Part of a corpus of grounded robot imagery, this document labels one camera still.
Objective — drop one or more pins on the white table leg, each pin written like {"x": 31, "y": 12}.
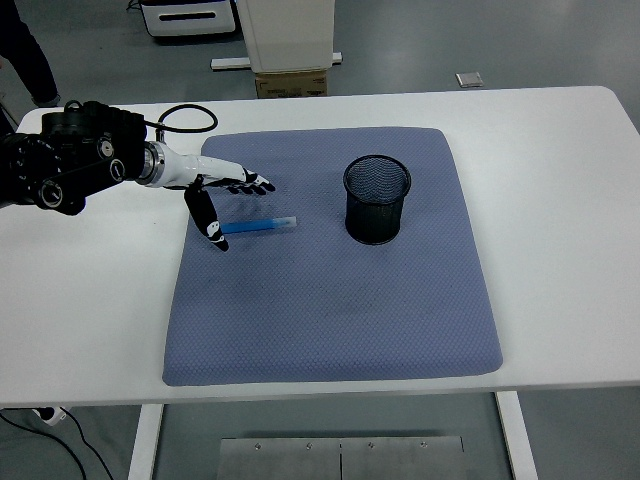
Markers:
{"x": 145, "y": 440}
{"x": 517, "y": 440}

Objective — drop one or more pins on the cardboard box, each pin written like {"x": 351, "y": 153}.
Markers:
{"x": 290, "y": 85}

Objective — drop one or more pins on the black mesh pen holder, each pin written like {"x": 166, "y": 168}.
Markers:
{"x": 375, "y": 220}

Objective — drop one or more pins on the white device with black slot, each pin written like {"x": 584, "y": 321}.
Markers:
{"x": 190, "y": 27}

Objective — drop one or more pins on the person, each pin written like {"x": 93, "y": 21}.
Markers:
{"x": 25, "y": 50}

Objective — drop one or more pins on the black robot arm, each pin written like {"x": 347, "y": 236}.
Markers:
{"x": 75, "y": 150}

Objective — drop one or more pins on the blue marker with clear cap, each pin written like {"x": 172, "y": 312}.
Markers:
{"x": 260, "y": 225}

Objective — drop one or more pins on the small grey floor plate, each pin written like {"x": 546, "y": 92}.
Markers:
{"x": 469, "y": 80}

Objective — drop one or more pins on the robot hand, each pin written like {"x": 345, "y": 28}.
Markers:
{"x": 185, "y": 167}

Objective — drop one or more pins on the blue-grey textured mat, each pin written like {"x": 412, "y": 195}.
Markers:
{"x": 325, "y": 310}

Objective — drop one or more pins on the grey metal plate with screws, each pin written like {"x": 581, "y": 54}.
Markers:
{"x": 300, "y": 460}

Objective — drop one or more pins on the white power strip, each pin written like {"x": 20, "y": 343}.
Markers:
{"x": 50, "y": 415}

